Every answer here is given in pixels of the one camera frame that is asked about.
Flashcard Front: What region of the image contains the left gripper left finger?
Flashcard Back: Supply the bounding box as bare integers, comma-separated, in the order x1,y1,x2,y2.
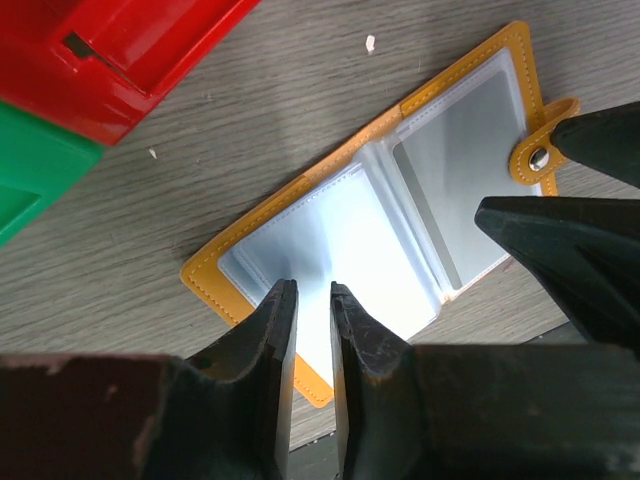
1,280,298,479

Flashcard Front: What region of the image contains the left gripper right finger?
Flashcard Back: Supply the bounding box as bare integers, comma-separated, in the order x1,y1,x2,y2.
330,283,639,479

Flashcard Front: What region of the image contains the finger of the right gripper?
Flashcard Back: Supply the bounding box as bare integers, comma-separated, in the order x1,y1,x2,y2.
550,101,640,188
475,197,639,352

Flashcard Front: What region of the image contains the yellow leather card holder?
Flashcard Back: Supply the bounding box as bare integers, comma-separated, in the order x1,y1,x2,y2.
181,21,580,408

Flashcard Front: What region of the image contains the green plastic bin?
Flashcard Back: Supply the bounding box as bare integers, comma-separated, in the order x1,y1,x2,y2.
1,103,105,244

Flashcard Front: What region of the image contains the red plastic bin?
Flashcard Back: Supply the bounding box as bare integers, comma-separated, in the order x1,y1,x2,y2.
1,0,256,146

